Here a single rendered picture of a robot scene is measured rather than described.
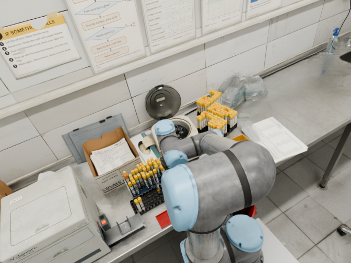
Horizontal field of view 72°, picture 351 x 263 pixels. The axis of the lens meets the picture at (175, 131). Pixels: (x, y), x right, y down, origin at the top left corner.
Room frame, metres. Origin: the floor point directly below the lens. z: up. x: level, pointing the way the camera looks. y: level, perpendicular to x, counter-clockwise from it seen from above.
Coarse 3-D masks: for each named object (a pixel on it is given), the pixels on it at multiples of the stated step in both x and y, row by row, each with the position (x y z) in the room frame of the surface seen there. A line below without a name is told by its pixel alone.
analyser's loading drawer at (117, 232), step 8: (136, 216) 0.57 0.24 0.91; (120, 224) 0.54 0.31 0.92; (128, 224) 0.54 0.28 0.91; (136, 224) 0.53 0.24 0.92; (144, 224) 0.53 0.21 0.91; (104, 232) 0.52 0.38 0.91; (112, 232) 0.52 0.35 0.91; (120, 232) 0.49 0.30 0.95; (128, 232) 0.50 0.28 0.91; (104, 240) 0.49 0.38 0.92; (112, 240) 0.48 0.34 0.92
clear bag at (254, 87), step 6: (246, 78) 1.39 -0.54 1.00; (252, 78) 1.38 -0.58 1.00; (258, 78) 1.38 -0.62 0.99; (246, 84) 1.36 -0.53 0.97; (252, 84) 1.35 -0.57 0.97; (258, 84) 1.35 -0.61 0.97; (264, 84) 1.39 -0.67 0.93; (246, 90) 1.34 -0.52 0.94; (252, 90) 1.33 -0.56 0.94; (258, 90) 1.32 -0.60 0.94; (264, 90) 1.33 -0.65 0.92; (246, 96) 1.32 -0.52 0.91; (252, 96) 1.32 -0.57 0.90; (258, 96) 1.32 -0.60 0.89; (264, 96) 1.32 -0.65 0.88
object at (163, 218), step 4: (164, 212) 0.59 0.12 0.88; (156, 216) 0.57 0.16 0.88; (160, 216) 0.57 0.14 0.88; (164, 216) 0.57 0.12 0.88; (168, 216) 0.57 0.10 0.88; (160, 220) 0.55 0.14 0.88; (164, 220) 0.55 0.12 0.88; (168, 220) 0.54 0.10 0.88; (160, 224) 0.53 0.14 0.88; (164, 224) 0.53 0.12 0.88; (168, 224) 0.52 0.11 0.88
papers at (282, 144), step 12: (264, 120) 1.07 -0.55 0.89; (276, 120) 1.05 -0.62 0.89; (264, 132) 0.97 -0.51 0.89; (276, 132) 0.95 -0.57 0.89; (288, 132) 0.94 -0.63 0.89; (264, 144) 0.88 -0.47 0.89; (276, 144) 0.86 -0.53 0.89; (288, 144) 0.85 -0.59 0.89; (300, 144) 0.83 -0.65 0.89; (276, 156) 0.78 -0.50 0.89; (288, 156) 0.77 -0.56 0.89
